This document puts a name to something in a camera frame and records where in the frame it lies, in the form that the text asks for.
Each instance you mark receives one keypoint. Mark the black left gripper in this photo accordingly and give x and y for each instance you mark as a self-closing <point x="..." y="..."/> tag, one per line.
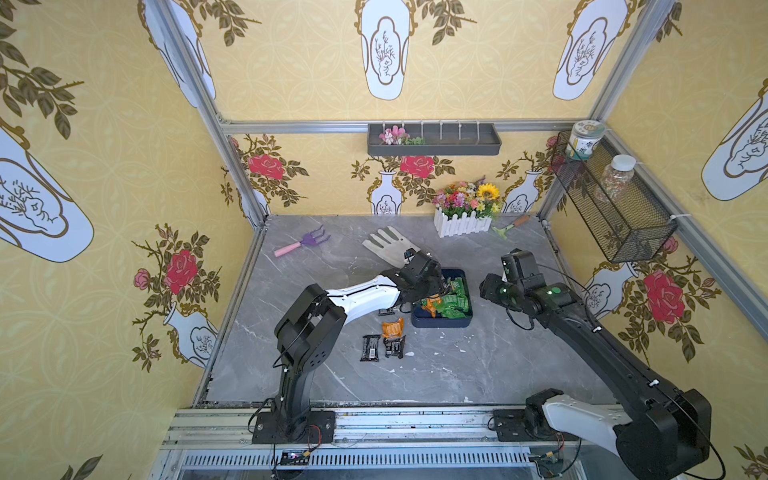
<point x="433" y="283"/>

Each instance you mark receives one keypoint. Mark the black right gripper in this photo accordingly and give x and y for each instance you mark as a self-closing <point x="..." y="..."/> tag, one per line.
<point x="492" y="288"/>

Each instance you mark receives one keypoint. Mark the orange cookie packet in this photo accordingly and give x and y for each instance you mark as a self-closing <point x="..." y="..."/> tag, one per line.
<point x="393" y="330"/>
<point x="432" y="305"/>

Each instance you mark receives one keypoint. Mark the dark blue storage box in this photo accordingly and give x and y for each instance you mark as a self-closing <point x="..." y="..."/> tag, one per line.
<point x="422" y="319"/>

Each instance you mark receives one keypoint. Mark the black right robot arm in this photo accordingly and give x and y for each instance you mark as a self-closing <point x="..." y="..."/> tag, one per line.
<point x="659" y="432"/>

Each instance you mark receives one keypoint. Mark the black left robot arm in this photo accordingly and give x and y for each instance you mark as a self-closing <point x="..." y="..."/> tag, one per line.
<point x="309" y="330"/>

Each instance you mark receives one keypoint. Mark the white fabric garden glove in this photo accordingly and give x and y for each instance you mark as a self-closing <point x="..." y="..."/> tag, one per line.
<point x="390" y="245"/>

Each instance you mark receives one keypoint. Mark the green cookie packet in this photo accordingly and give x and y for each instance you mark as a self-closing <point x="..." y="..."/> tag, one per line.
<point x="456" y="302"/>

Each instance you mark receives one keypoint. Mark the green garden trowel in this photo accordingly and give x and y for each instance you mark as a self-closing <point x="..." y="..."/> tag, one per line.
<point x="502" y="232"/>

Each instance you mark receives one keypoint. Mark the white fence flower pot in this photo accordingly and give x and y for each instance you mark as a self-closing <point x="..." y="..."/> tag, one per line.
<point x="466" y="208"/>

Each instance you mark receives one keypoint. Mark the pink purple garden rake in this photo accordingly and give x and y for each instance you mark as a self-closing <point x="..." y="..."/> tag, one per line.
<point x="310" y="239"/>

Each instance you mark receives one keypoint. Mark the pink artificial flowers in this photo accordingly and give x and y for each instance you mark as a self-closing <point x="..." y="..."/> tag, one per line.
<point x="399" y="136"/>

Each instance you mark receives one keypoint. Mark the white lid labelled jar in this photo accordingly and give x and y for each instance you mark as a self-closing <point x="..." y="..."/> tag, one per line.
<point x="584" y="137"/>

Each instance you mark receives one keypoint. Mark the small circuit board right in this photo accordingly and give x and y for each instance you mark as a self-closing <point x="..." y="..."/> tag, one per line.
<point x="547" y="466"/>

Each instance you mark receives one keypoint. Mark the small circuit board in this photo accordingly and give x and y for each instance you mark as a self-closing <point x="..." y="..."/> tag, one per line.
<point x="294" y="458"/>
<point x="547" y="466"/>

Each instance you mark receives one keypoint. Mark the small circuit board left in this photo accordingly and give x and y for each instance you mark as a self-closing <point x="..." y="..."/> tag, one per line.
<point x="294" y="458"/>

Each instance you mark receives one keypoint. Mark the black wire mesh basket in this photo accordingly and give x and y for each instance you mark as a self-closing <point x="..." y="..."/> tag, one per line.
<point x="627" y="226"/>

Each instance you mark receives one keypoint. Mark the grey wall shelf tray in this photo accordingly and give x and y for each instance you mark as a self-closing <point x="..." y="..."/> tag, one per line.
<point x="442" y="138"/>

